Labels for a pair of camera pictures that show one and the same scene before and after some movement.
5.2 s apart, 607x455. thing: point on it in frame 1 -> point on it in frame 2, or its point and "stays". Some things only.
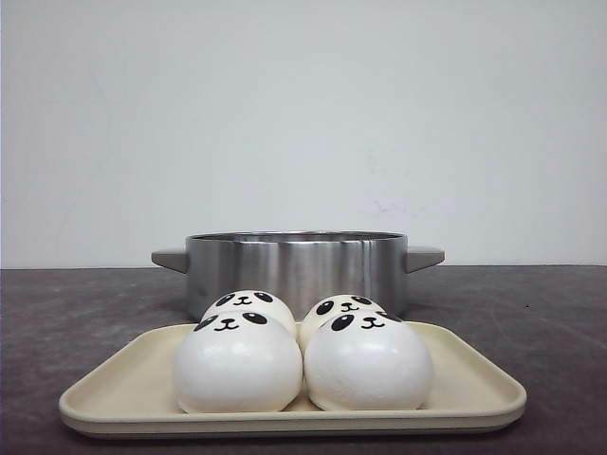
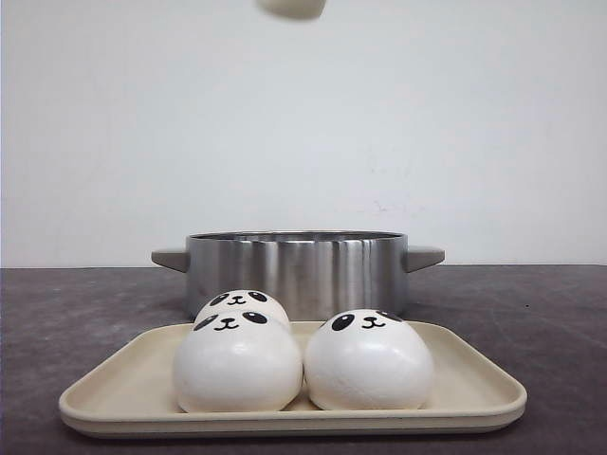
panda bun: [238, 362] stays
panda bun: [251, 300] stays
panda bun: [338, 304] -> [293, 9]
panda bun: [368, 361] stays
